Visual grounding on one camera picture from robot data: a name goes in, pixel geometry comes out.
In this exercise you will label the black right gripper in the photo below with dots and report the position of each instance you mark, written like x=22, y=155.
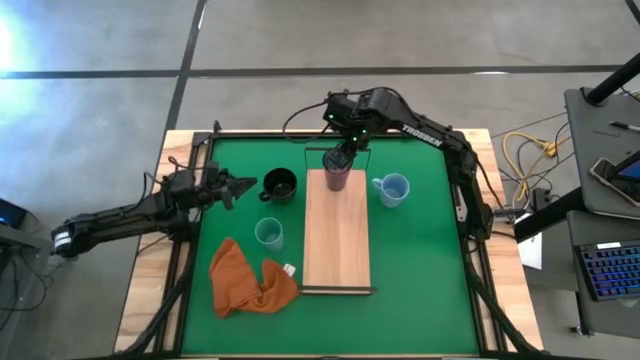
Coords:
x=357, y=127

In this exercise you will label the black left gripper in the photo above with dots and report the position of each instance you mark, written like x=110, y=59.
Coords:
x=215, y=186

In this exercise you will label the purple tumbler cup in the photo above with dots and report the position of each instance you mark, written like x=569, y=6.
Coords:
x=338, y=179

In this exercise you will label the black mug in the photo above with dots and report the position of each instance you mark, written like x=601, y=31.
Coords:
x=280, y=186

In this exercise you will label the teal translucent cup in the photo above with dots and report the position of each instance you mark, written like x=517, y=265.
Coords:
x=270, y=234

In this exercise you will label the light blue mug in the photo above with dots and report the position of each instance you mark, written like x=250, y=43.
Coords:
x=393, y=191

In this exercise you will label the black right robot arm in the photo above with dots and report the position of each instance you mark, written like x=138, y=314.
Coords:
x=425, y=132

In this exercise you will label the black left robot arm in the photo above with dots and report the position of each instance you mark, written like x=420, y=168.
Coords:
x=115, y=220

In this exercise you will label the black clamp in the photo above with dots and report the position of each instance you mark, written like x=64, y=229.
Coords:
x=216, y=126

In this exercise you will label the orange cloth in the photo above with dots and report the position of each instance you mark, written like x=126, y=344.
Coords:
x=240, y=285

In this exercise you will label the green table mat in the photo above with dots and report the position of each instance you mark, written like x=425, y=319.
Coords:
x=420, y=280

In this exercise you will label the white paper sheet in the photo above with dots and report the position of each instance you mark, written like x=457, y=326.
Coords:
x=531, y=250

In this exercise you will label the black desk support bar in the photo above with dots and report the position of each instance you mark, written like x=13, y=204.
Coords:
x=547, y=216

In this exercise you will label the dark side desk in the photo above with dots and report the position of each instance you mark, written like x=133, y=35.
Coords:
x=22, y=240

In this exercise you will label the blue lit device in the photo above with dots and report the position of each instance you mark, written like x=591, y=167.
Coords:
x=10, y=215

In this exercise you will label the grey desk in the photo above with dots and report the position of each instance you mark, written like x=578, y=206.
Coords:
x=600, y=145

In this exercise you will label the smartphone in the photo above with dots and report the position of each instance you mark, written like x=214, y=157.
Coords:
x=612, y=184

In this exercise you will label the black pole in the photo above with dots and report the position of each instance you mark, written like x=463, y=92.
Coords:
x=612, y=82

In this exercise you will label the black pen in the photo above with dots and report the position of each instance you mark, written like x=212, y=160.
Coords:
x=624, y=126

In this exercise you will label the tablet with blue screen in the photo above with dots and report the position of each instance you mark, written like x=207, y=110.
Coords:
x=629, y=169

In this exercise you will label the backlit keyboard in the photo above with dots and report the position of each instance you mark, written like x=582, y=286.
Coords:
x=612, y=270

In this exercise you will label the black aluminium table frame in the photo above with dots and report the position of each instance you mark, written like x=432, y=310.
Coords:
x=186, y=300

